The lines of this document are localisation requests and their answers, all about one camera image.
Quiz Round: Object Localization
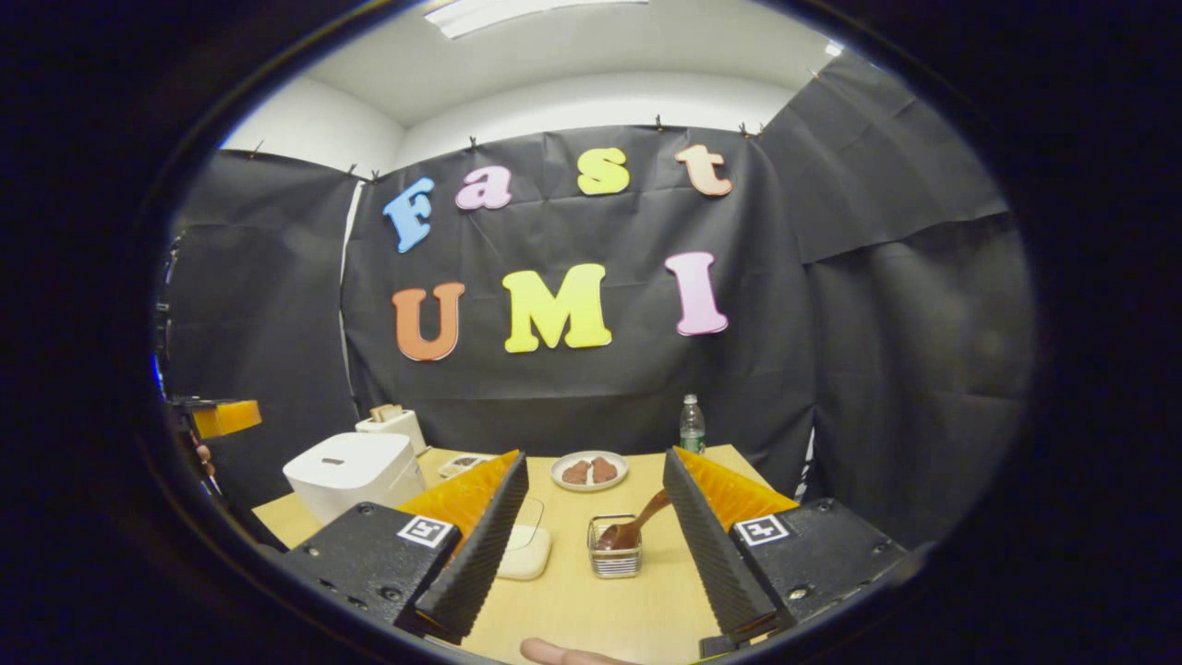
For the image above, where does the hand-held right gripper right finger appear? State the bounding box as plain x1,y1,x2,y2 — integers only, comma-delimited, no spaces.
662,446,915,646

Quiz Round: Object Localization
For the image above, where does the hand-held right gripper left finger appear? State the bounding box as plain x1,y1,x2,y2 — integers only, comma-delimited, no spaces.
280,450,530,646

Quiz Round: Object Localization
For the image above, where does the brown wooden spoon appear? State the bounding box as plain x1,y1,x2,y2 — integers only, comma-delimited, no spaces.
596,490,673,552

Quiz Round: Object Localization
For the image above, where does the wire chopstick holder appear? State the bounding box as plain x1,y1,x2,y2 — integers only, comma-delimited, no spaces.
588,514,644,579

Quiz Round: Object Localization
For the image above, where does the white rice cooker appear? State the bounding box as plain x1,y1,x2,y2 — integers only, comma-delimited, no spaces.
283,432,428,526

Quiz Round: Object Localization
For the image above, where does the clear plastic container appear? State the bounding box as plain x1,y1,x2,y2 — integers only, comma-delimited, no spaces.
494,496,554,582

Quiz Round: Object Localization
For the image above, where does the white plate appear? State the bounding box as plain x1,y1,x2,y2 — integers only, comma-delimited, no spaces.
550,450,630,492

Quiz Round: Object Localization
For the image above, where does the white toaster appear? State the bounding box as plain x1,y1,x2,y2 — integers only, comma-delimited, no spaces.
356,411,428,456

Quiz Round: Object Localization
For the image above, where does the black backdrop cloth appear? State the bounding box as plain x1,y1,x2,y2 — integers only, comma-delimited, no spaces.
157,51,1035,550

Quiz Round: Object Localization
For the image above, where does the large ceiling light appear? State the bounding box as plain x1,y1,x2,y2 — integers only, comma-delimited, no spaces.
425,0,648,41

